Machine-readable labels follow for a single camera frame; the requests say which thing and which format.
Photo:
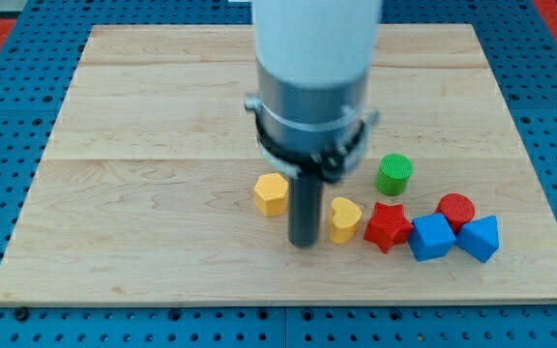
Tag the red cylinder block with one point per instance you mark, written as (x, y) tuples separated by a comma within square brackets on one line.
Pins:
[(457, 209)]

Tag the yellow hexagon block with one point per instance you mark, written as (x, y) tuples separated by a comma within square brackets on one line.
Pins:
[(270, 195)]

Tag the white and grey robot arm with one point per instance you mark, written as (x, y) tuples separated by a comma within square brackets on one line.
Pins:
[(312, 60)]

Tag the yellow heart block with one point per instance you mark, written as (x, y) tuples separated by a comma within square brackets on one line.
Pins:
[(344, 220)]

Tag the green cylinder block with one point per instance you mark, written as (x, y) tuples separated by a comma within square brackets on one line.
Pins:
[(394, 173)]

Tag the blue cube block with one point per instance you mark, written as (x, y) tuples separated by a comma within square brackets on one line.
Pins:
[(432, 237)]

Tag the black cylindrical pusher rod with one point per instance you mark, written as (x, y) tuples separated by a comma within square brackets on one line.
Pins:
[(305, 200)]

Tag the red star block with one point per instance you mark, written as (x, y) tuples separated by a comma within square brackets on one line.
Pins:
[(388, 226)]

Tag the blue triangle block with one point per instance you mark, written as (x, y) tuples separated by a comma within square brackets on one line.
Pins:
[(479, 238)]

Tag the wooden board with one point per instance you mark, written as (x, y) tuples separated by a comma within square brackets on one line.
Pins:
[(144, 194)]

